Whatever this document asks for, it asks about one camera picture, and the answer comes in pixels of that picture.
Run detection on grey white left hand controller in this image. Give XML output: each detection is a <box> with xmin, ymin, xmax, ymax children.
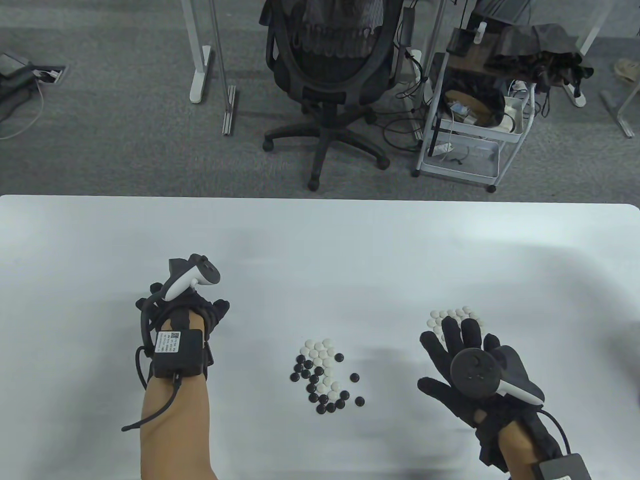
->
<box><xmin>161</xmin><ymin>255</ymin><xmax>222</xmax><ymax>302</ymax></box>

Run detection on aluminium profile post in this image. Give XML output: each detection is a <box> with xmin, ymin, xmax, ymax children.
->
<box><xmin>207</xmin><ymin>0</ymin><xmax>237</xmax><ymax>136</ymax></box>

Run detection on floor socket box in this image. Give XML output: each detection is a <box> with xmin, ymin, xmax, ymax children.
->
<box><xmin>31</xmin><ymin>64</ymin><xmax>68</xmax><ymax>86</ymax></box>

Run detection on grey white right hand controller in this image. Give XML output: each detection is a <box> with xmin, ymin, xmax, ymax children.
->
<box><xmin>450</xmin><ymin>348</ymin><xmax>545</xmax><ymax>405</ymax></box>

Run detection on sorted white go stones group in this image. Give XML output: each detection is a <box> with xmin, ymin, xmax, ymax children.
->
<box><xmin>429</xmin><ymin>306</ymin><xmax>483</xmax><ymax>341</ymax></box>

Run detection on person's left forearm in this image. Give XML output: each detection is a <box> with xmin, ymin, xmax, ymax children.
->
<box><xmin>140</xmin><ymin>312</ymin><xmax>218</xmax><ymax>480</ymax></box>

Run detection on mixed black white go stones pile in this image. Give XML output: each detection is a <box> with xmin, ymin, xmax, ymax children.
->
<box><xmin>290</xmin><ymin>339</ymin><xmax>366</xmax><ymax>415</ymax></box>

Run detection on person's right hand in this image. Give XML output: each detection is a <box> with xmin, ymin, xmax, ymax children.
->
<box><xmin>417</xmin><ymin>316</ymin><xmax>563</xmax><ymax>471</ymax></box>

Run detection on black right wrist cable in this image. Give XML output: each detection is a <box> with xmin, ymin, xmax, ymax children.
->
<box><xmin>537</xmin><ymin>407</ymin><xmax>572</xmax><ymax>457</ymax></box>

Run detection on person's left hand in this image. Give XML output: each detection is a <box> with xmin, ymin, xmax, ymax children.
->
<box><xmin>135</xmin><ymin>259</ymin><xmax>231</xmax><ymax>346</ymax></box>

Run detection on white utility cart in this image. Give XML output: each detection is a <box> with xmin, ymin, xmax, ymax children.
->
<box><xmin>411</xmin><ymin>27</ymin><xmax>538</xmax><ymax>194</ymax></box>

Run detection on black cloth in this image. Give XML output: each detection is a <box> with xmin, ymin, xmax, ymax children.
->
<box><xmin>485</xmin><ymin>22</ymin><xmax>596</xmax><ymax>86</ymax></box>

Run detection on grey white hand controller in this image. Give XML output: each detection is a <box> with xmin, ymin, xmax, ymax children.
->
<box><xmin>161</xmin><ymin>255</ymin><xmax>222</xmax><ymax>302</ymax></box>
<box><xmin>450</xmin><ymin>348</ymin><xmax>545</xmax><ymax>405</ymax></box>

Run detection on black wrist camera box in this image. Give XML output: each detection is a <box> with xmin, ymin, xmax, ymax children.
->
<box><xmin>150</xmin><ymin>329</ymin><xmax>207</xmax><ymax>379</ymax></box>
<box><xmin>530</xmin><ymin>453</ymin><xmax>593</xmax><ymax>480</ymax></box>

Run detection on white desk leg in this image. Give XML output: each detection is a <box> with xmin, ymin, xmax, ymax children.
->
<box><xmin>181</xmin><ymin>0</ymin><xmax>213</xmax><ymax>105</ymax></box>
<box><xmin>580</xmin><ymin>0</ymin><xmax>616</xmax><ymax>56</ymax></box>

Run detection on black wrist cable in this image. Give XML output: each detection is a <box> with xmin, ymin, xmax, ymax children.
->
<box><xmin>121</xmin><ymin>295</ymin><xmax>183</xmax><ymax>432</ymax></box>
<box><xmin>537</xmin><ymin>407</ymin><xmax>572</xmax><ymax>457</ymax></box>

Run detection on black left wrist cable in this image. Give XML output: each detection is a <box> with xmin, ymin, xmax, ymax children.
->
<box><xmin>121</xmin><ymin>295</ymin><xmax>183</xmax><ymax>432</ymax></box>

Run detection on black power adapter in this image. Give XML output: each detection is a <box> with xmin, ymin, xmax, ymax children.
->
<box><xmin>398</xmin><ymin>7</ymin><xmax>417</xmax><ymax>49</ymax></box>

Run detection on grey metal floor foot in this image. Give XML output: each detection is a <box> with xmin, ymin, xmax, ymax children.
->
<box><xmin>600</xmin><ymin>89</ymin><xmax>636</xmax><ymax>139</ymax></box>

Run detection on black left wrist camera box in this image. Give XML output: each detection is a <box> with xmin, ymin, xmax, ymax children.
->
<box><xmin>150</xmin><ymin>329</ymin><xmax>207</xmax><ymax>379</ymax></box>

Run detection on white power strip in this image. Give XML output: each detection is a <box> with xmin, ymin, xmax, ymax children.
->
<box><xmin>560</xmin><ymin>79</ymin><xmax>587</xmax><ymax>108</ymax></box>

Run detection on black mesh office chair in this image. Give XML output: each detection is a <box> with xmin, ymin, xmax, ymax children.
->
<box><xmin>260</xmin><ymin>0</ymin><xmax>405</xmax><ymax>192</ymax></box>

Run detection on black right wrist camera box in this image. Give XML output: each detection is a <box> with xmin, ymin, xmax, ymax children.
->
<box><xmin>530</xmin><ymin>453</ymin><xmax>593</xmax><ymax>480</ymax></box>

